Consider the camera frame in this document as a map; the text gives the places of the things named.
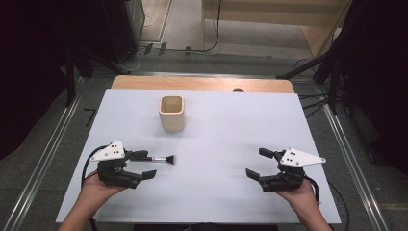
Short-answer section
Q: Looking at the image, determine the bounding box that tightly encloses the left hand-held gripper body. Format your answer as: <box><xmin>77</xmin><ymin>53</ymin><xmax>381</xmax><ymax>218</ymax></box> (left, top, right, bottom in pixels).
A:
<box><xmin>90</xmin><ymin>140</ymin><xmax>144</xmax><ymax>190</ymax></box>

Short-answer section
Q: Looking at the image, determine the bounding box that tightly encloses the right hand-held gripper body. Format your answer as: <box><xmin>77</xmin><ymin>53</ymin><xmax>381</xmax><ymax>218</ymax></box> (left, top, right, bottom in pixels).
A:
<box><xmin>258</xmin><ymin>147</ymin><xmax>327</xmax><ymax>193</ymax></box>

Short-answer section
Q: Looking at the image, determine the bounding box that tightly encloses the black makeup brush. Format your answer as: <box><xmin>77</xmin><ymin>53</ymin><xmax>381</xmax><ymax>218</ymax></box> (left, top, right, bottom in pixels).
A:
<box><xmin>140</xmin><ymin>154</ymin><xmax>176</xmax><ymax>166</ymax></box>

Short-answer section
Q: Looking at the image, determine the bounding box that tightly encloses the beige square ceramic cup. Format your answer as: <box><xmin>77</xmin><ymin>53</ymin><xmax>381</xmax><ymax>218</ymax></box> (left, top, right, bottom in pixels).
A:
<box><xmin>158</xmin><ymin>94</ymin><xmax>187</xmax><ymax>132</ymax></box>

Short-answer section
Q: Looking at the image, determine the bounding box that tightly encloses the person's right hand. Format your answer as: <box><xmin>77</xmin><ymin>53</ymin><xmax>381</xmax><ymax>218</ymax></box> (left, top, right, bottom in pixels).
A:
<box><xmin>274</xmin><ymin>178</ymin><xmax>320</xmax><ymax>210</ymax></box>

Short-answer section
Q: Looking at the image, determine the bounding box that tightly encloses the person's left hand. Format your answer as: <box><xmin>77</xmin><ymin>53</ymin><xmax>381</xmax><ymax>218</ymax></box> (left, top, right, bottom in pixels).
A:
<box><xmin>79</xmin><ymin>162</ymin><xmax>129</xmax><ymax>208</ymax></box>

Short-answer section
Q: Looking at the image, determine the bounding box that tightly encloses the white table sheet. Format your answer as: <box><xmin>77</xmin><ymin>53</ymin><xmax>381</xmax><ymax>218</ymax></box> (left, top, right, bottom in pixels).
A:
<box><xmin>55</xmin><ymin>89</ymin><xmax>342</xmax><ymax>224</ymax></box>

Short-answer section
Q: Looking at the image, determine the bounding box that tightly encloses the black stand leg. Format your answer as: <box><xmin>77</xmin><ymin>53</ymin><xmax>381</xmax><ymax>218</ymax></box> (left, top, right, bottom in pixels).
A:
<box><xmin>276</xmin><ymin>56</ymin><xmax>328</xmax><ymax>81</ymax></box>
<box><xmin>64</xmin><ymin>47</ymin><xmax>77</xmax><ymax>108</ymax></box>

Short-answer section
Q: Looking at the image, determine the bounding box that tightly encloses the wooden table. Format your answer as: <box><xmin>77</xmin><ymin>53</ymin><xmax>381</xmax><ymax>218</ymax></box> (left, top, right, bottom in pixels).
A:
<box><xmin>110</xmin><ymin>75</ymin><xmax>295</xmax><ymax>94</ymax></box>

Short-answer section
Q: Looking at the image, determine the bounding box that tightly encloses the black curtain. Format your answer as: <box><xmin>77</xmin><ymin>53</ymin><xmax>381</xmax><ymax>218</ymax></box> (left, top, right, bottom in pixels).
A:
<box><xmin>0</xmin><ymin>0</ymin><xmax>107</xmax><ymax>162</ymax></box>
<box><xmin>326</xmin><ymin>0</ymin><xmax>408</xmax><ymax>176</ymax></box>

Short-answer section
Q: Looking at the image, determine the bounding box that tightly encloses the black cabinet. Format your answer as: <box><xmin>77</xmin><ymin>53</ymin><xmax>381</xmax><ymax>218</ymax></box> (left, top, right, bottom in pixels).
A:
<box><xmin>101</xmin><ymin>0</ymin><xmax>146</xmax><ymax>64</ymax></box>

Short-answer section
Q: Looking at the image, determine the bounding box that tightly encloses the light wooden furniture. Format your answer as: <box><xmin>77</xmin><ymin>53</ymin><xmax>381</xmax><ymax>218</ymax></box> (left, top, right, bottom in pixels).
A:
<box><xmin>201</xmin><ymin>0</ymin><xmax>352</xmax><ymax>60</ymax></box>

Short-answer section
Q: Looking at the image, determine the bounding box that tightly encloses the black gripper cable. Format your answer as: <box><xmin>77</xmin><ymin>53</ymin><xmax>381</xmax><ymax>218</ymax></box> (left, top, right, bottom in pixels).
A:
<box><xmin>302</xmin><ymin>175</ymin><xmax>350</xmax><ymax>231</ymax></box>
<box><xmin>81</xmin><ymin>144</ymin><xmax>110</xmax><ymax>189</ymax></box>

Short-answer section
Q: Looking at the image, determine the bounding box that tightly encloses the metal floor rail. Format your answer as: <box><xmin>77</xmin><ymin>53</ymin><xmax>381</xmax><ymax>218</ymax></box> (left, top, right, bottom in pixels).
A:
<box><xmin>321</xmin><ymin>103</ymin><xmax>391</xmax><ymax>231</ymax></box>
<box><xmin>2</xmin><ymin>76</ymin><xmax>86</xmax><ymax>231</ymax></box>

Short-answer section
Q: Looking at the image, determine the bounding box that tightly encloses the white floor cable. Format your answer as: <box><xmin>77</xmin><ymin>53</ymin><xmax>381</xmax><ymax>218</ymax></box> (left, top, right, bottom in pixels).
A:
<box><xmin>127</xmin><ymin>13</ymin><xmax>156</xmax><ymax>72</ymax></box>

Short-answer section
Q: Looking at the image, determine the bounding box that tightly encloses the black floor cable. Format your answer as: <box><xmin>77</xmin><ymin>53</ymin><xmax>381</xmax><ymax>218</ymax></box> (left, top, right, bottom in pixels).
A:
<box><xmin>166</xmin><ymin>0</ymin><xmax>223</xmax><ymax>54</ymax></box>

